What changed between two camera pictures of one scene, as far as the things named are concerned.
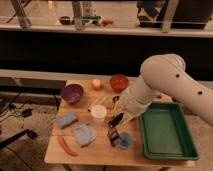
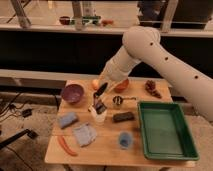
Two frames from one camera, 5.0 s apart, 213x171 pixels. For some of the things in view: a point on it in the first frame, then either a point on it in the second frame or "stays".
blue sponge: (67, 119) stays
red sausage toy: (66, 148) stays
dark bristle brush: (114, 137) to (99, 106)
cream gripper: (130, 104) to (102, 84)
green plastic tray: (166, 132) stays
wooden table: (90, 130) stays
